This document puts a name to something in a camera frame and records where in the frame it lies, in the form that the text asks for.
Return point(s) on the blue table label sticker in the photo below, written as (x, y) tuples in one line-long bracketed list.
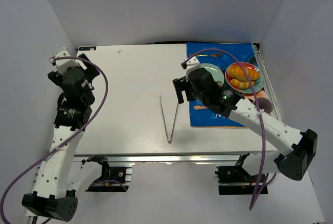
[(87, 48)]

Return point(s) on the gold fork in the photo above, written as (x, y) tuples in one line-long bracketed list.
[(216, 55)]

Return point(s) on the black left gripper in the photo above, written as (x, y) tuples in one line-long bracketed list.
[(91, 67)]

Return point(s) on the blue Mickey placemat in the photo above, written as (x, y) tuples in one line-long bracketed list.
[(243, 52)]

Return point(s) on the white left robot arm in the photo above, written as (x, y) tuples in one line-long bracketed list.
[(55, 195)]

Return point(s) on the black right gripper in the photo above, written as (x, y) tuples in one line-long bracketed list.
[(180, 86)]

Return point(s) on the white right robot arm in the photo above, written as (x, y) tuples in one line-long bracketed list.
[(295, 149)]

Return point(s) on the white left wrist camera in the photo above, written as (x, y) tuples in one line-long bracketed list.
[(62, 60)]

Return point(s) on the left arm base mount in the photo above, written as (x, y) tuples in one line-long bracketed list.
[(112, 179)]

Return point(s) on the purple mug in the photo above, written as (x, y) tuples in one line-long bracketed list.
[(265, 104)]

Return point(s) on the red and teal plate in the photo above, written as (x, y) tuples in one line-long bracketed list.
[(259, 84)]

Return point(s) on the gold handled knife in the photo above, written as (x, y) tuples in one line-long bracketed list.
[(198, 107)]

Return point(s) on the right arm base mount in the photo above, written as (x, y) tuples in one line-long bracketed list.
[(234, 180)]

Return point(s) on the green floral plate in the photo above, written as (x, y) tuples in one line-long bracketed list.
[(216, 72)]

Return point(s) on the bread roll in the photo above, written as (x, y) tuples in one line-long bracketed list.
[(243, 85), (241, 74)]

